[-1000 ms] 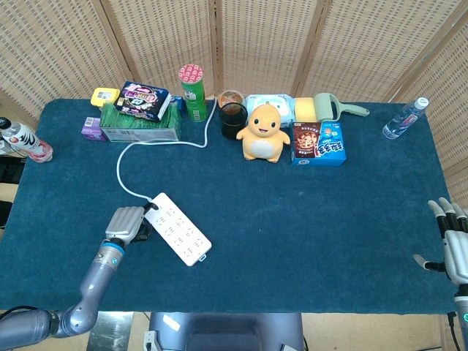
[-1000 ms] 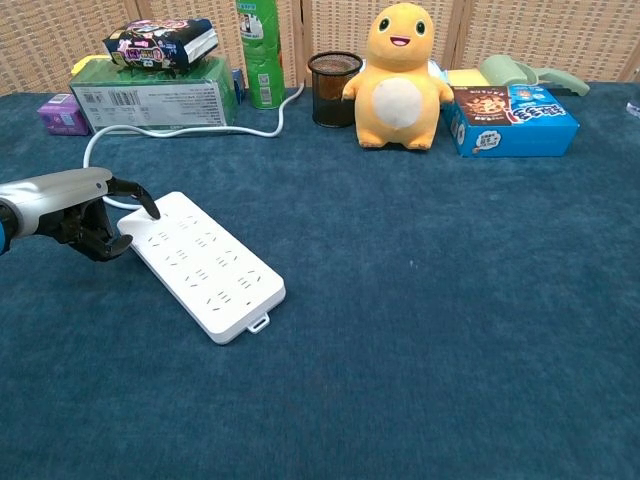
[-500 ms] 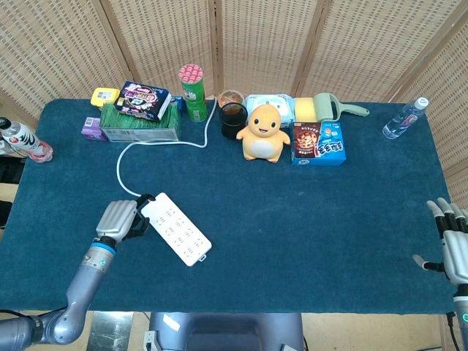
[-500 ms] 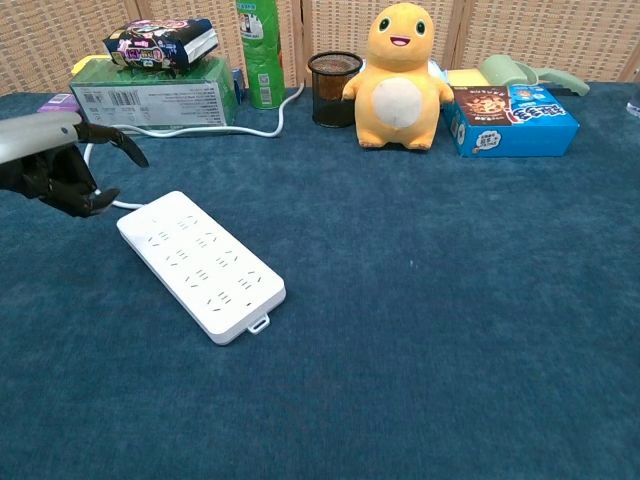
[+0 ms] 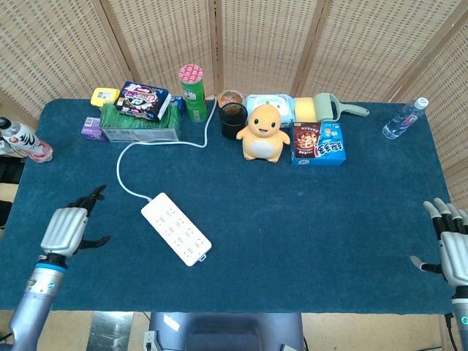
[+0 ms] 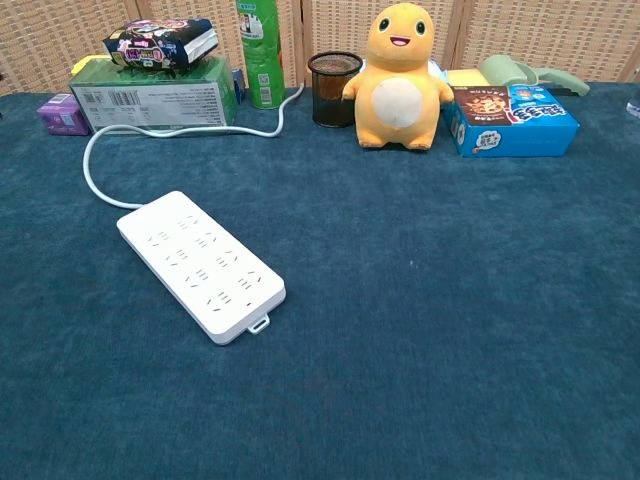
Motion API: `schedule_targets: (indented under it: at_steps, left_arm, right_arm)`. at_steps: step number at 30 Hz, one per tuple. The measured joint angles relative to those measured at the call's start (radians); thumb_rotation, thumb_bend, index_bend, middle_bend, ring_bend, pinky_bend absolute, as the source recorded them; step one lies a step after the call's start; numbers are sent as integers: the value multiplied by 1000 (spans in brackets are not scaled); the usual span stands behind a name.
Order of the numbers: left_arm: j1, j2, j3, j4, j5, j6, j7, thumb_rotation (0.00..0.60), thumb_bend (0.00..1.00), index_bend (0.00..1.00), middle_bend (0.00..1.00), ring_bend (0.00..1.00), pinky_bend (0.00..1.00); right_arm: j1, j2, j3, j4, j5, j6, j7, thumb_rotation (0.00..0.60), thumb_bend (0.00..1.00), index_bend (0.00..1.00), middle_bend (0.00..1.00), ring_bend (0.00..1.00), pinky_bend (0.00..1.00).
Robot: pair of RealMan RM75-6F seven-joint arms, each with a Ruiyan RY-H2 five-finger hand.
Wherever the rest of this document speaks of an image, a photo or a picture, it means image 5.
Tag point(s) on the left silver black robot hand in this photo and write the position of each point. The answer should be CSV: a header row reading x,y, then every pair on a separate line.
x,y
69,226

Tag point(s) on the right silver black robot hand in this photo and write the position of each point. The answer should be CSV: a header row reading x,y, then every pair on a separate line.
x,y
451,252

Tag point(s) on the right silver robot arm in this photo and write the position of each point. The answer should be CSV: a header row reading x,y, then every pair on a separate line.
x,y
460,318

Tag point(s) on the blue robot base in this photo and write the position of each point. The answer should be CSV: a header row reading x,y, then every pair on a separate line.
x,y
226,331

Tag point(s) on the white power strip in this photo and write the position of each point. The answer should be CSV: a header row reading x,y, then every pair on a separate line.
x,y
176,228

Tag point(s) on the white drink bottle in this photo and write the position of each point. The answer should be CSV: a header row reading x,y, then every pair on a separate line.
x,y
25,140

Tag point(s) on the small purple box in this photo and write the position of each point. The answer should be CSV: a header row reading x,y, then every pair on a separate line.
x,y
93,128

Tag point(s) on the green packet box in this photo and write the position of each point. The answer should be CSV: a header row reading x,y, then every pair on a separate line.
x,y
140,126

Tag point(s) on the yellow lidded container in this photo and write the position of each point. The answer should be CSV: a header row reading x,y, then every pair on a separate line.
x,y
104,97

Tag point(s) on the clear water bottle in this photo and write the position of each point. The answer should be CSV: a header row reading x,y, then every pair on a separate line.
x,y
405,118

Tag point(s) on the dark sanitary pad pack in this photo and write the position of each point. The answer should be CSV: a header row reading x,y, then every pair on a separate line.
x,y
142,100

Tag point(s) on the blue carpet mat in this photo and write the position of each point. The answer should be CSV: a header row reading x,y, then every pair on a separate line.
x,y
234,226

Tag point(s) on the small blue box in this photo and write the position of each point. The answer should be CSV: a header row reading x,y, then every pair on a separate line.
x,y
179,102

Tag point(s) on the blue cookie box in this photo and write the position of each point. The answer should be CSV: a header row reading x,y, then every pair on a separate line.
x,y
317,143

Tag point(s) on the green chips can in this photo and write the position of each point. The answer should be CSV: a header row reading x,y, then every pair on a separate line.
x,y
193,93

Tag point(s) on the green lint roller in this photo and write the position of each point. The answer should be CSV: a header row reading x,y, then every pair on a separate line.
x,y
331,108

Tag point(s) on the black mesh cup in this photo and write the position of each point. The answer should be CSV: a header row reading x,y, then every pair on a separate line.
x,y
231,120

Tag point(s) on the yellow sponge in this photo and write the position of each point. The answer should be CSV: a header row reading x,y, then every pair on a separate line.
x,y
305,109

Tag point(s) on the orange lidded snack cup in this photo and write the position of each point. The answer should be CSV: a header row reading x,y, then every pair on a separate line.
x,y
231,97

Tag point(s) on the orange dinosaur plush toy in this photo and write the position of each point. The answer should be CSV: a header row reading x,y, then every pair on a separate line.
x,y
262,133

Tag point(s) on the wet wipes pack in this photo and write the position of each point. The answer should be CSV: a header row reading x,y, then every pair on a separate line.
x,y
283,103

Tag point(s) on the woven folding screen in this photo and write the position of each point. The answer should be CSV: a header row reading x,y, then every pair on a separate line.
x,y
234,47

